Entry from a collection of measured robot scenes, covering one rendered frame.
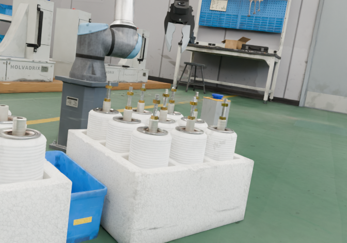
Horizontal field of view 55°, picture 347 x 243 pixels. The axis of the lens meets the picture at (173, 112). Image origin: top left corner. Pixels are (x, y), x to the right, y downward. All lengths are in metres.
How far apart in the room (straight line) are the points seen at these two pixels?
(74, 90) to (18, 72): 1.70
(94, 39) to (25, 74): 1.78
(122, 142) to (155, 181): 0.16
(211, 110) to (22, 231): 0.74
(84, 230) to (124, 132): 0.24
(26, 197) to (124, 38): 0.93
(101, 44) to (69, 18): 2.31
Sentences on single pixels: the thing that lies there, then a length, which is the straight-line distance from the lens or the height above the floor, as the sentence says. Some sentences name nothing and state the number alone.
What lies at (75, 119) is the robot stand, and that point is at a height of 0.14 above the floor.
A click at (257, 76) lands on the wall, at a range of 6.06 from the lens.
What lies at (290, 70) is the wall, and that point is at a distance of 5.99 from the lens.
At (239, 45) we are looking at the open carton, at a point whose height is 0.85.
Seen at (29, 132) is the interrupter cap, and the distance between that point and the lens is 0.68.
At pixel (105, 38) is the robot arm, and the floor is 0.47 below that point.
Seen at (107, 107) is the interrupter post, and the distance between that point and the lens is 0.97.
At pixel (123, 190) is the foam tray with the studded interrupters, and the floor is 0.13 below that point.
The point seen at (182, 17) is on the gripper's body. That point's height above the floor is 0.56.
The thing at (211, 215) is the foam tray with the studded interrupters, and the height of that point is 0.04.
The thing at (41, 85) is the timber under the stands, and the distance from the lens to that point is 3.12.
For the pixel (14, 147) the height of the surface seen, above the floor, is 0.24.
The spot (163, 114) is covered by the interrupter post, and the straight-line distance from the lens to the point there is 0.94.
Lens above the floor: 0.42
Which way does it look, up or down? 8 degrees down
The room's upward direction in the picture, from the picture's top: 8 degrees clockwise
